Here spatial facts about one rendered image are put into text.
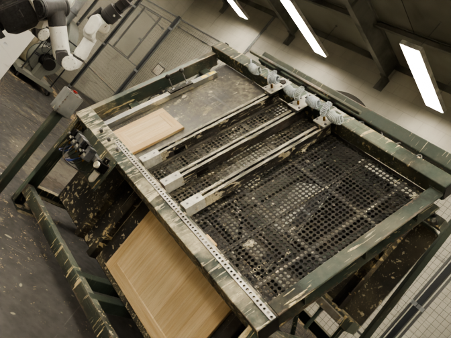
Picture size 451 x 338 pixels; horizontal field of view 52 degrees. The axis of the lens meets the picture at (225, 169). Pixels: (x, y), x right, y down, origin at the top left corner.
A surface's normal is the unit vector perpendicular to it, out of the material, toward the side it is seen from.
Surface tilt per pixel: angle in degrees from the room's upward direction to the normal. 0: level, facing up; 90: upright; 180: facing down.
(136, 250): 90
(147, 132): 60
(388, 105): 90
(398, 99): 90
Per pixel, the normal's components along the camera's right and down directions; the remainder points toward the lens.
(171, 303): -0.52, -0.40
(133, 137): -0.13, -0.73
